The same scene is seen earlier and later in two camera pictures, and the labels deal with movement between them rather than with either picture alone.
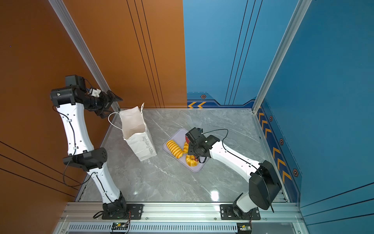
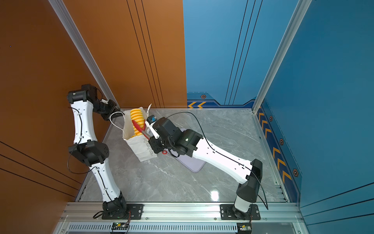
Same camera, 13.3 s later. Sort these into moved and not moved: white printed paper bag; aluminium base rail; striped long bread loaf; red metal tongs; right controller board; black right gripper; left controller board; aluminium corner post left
Moved: striped long bread loaf; black right gripper; red metal tongs
Not moved: white printed paper bag; aluminium corner post left; aluminium base rail; right controller board; left controller board
